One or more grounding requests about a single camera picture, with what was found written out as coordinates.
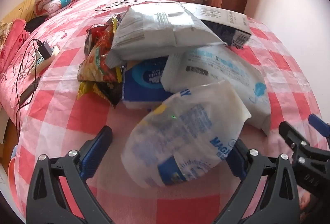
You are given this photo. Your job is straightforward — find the folded pink blanket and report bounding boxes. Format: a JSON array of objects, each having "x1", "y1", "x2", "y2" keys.
[{"x1": 0, "y1": 19, "x2": 28, "y2": 68}]

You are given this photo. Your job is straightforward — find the red checked tablecloth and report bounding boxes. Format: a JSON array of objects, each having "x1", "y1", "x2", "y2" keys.
[{"x1": 8, "y1": 2, "x2": 330, "y2": 224}]

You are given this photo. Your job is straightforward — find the person's right hand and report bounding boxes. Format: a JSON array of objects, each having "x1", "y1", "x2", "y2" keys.
[{"x1": 300, "y1": 193, "x2": 314, "y2": 211}]

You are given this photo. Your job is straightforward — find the dark cloth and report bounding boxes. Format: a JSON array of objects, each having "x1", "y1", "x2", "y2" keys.
[{"x1": 25, "y1": 15, "x2": 50, "y2": 33}]

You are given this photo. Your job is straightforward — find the black charger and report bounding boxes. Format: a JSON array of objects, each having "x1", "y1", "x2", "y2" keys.
[{"x1": 36, "y1": 41, "x2": 54, "y2": 60}]

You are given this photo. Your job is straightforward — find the black yellow snack wrapper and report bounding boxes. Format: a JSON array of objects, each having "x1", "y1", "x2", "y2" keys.
[{"x1": 77, "y1": 79, "x2": 124, "y2": 107}]

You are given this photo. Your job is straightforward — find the white wet wipes pack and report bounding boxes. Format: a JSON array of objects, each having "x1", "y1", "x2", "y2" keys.
[{"x1": 162, "y1": 45, "x2": 272, "y2": 137}]

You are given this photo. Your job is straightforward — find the blue white tissue pack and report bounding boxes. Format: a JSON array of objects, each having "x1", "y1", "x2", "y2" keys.
[{"x1": 121, "y1": 57, "x2": 176, "y2": 110}]

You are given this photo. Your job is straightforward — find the bed with pink sheet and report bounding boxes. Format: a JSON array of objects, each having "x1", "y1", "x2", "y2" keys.
[{"x1": 0, "y1": 0, "x2": 182, "y2": 121}]

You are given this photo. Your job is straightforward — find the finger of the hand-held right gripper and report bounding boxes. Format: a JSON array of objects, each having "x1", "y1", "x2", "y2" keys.
[
  {"x1": 279, "y1": 121, "x2": 330, "y2": 162},
  {"x1": 309, "y1": 114, "x2": 330, "y2": 138}
]

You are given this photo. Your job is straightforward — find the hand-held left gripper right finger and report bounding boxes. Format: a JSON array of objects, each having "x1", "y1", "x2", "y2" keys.
[{"x1": 217, "y1": 139, "x2": 301, "y2": 224}]

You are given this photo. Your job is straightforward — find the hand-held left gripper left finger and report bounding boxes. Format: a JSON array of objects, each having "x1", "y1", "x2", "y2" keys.
[{"x1": 26, "y1": 125, "x2": 114, "y2": 224}]

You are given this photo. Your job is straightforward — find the white power strip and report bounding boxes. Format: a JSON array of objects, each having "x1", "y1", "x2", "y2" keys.
[{"x1": 30, "y1": 44, "x2": 60, "y2": 75}]

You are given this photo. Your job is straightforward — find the red yellow snack bag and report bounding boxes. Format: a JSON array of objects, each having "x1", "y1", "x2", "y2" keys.
[{"x1": 77, "y1": 23, "x2": 124, "y2": 83}]

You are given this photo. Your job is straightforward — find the dark red snack wrapper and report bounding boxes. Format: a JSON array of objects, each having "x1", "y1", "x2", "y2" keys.
[{"x1": 85, "y1": 15, "x2": 121, "y2": 52}]

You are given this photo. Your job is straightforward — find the black charging cable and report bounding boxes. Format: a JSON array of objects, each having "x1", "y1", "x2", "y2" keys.
[{"x1": 13, "y1": 39, "x2": 45, "y2": 135}]

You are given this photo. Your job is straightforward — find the large grey white plastic bag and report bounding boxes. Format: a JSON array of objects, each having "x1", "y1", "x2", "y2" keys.
[{"x1": 106, "y1": 3, "x2": 229, "y2": 69}]

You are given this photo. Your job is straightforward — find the black phone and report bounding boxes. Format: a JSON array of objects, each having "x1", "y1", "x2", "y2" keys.
[{"x1": 20, "y1": 77, "x2": 42, "y2": 106}]

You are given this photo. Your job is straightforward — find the black white cardboard box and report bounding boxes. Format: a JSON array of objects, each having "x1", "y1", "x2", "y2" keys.
[{"x1": 178, "y1": 2, "x2": 252, "y2": 49}]

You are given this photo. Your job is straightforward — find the floral pillow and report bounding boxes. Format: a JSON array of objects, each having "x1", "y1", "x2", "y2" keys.
[{"x1": 0, "y1": 21, "x2": 14, "y2": 46}]

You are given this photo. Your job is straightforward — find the yellow wooden headboard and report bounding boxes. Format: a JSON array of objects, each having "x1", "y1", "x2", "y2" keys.
[{"x1": 0, "y1": 0, "x2": 58, "y2": 24}]

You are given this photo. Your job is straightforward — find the white milk pouch blue print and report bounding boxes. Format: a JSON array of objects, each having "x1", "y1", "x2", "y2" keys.
[{"x1": 121, "y1": 80, "x2": 252, "y2": 187}]

